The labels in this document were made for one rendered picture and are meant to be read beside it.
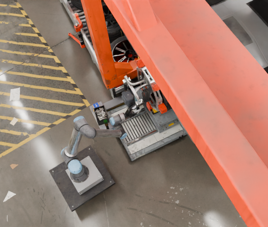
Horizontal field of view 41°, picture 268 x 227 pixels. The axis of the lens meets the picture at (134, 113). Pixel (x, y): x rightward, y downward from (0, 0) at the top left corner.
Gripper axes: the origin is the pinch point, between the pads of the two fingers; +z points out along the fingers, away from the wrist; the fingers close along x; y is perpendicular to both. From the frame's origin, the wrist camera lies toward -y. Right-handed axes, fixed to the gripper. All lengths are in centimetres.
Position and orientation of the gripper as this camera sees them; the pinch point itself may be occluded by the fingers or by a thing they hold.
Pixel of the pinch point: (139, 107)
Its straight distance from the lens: 408.4
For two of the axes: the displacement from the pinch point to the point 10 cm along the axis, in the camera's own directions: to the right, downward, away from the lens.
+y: 0.8, 4.9, 8.7
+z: 9.0, -4.2, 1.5
